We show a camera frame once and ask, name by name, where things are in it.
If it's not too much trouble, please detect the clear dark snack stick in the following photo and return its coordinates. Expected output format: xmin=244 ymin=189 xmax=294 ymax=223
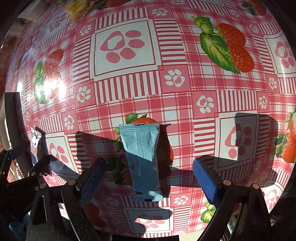
xmin=30 ymin=127 xmax=43 ymax=165

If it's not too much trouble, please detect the light blue snack bar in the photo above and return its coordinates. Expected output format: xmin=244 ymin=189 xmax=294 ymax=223
xmin=119 ymin=123 xmax=163 ymax=202

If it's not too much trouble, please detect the yellow rice cracker packet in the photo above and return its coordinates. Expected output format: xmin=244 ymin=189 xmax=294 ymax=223
xmin=63 ymin=0 xmax=93 ymax=21

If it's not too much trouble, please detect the white cardboard box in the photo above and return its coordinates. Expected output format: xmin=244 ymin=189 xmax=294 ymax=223
xmin=1 ymin=92 xmax=33 ymax=177

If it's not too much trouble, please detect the pink strawberry tablecloth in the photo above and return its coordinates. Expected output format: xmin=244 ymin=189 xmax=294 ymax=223
xmin=1 ymin=1 xmax=295 ymax=237

